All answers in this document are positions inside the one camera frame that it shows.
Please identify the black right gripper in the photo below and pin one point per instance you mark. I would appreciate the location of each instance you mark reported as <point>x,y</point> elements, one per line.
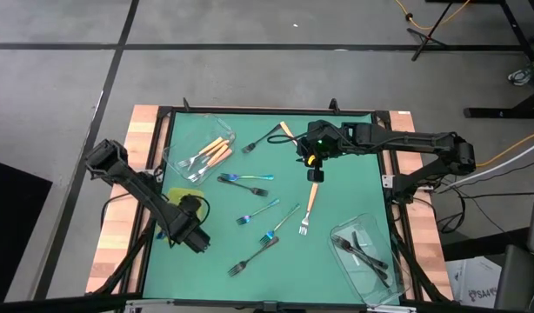
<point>319,139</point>

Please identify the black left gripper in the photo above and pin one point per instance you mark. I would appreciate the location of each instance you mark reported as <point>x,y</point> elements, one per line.
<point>193,235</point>

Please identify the yellow plastic bin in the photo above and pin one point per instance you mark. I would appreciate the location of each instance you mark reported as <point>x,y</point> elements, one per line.
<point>175,195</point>

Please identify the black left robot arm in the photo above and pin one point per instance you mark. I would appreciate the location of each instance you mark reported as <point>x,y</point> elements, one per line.
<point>136,187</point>

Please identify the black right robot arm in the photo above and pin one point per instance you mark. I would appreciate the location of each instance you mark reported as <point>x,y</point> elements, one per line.
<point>406,139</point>

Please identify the black clamp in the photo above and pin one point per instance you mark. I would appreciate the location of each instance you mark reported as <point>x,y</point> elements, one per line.
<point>186,104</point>
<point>333,104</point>

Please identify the long dark spoon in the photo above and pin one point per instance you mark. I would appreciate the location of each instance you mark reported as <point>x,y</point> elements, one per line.
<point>249,261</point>

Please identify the black tripod stand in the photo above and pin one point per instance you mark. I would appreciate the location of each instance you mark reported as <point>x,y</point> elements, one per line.
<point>428,37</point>

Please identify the black panel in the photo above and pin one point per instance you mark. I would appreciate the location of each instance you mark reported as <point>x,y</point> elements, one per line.
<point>15,226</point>

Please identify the white cardboard box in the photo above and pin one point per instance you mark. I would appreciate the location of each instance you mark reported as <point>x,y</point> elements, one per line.
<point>471,282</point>

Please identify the person's shoe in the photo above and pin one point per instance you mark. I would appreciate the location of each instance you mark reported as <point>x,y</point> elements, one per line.
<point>521,77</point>

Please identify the black table frame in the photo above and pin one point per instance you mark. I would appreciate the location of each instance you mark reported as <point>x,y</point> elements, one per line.
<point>275,111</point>

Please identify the black desk frame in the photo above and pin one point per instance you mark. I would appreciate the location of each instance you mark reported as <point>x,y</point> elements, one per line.
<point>489,113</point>

